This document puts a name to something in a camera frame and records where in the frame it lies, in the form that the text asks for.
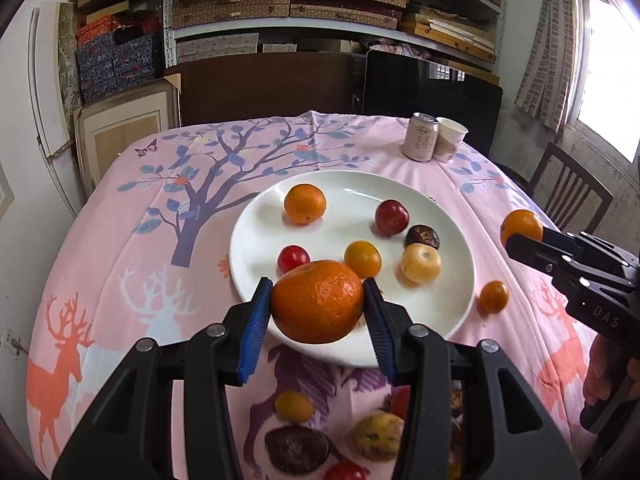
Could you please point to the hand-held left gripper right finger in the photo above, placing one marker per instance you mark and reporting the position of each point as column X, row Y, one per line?
column 378, row 332

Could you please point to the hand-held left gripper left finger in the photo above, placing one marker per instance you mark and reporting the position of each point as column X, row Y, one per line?
column 255, row 330

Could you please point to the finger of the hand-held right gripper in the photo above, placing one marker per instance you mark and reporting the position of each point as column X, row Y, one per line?
column 600, row 247
column 530, row 250

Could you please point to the small orange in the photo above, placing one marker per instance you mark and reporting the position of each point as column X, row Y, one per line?
column 493, row 297

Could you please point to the large orange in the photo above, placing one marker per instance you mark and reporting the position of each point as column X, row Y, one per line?
column 317, row 301

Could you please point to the red cherry tomato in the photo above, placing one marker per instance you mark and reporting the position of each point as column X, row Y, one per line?
column 401, row 404
column 293, row 258
column 345, row 472

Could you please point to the green tinged orange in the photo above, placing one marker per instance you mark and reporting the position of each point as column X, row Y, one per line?
column 363, row 258

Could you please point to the smooth yellow round fruit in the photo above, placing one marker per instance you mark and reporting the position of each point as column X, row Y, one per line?
column 421, row 262

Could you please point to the small yellow loquat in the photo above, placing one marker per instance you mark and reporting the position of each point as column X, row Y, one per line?
column 294, row 406

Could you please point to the speckled yellow brown fruit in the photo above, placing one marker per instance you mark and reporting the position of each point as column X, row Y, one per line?
column 377, row 435

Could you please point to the red plum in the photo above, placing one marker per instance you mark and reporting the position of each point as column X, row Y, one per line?
column 392, row 217

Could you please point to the white plate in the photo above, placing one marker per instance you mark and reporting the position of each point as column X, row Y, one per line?
column 340, row 210

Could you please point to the person's right hand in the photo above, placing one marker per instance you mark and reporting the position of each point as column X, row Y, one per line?
column 602, row 367

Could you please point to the dark wooden slatted chair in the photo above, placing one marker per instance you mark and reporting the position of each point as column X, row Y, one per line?
column 570, row 190

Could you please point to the pink deer print tablecloth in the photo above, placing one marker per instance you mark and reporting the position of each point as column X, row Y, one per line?
column 150, row 285

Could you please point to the printed paper cup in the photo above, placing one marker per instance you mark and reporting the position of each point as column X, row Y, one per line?
column 451, row 142

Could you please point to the pale pink drink can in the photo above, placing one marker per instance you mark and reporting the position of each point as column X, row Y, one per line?
column 420, row 140

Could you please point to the bright white framed window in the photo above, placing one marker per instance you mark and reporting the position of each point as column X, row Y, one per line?
column 610, row 60

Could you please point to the checked beige curtain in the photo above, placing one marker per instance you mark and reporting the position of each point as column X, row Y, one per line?
column 547, row 60

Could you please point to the black flat screen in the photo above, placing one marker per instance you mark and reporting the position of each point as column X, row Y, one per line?
column 410, row 90

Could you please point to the light wood framed panel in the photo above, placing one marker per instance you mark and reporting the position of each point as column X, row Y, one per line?
column 125, row 135

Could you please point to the pink cloth bundle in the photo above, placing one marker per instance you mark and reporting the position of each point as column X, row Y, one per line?
column 400, row 51

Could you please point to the brown wooden board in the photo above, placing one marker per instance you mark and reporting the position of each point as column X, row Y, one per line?
column 260, row 90

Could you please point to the pile of blue patterned boxes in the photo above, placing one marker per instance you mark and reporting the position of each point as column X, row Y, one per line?
column 115, row 70

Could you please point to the white metal shelf rack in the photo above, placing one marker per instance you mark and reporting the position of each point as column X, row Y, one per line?
column 168, row 45

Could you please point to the white leaning board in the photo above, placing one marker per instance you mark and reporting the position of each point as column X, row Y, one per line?
column 42, row 100

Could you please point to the pile of tan woven boxes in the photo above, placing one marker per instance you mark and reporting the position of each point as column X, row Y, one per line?
column 235, row 7

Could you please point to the marbled green panel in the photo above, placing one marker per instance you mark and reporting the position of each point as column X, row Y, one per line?
column 67, row 55

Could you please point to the orange red patterned box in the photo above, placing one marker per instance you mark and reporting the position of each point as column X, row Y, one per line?
column 95, row 27

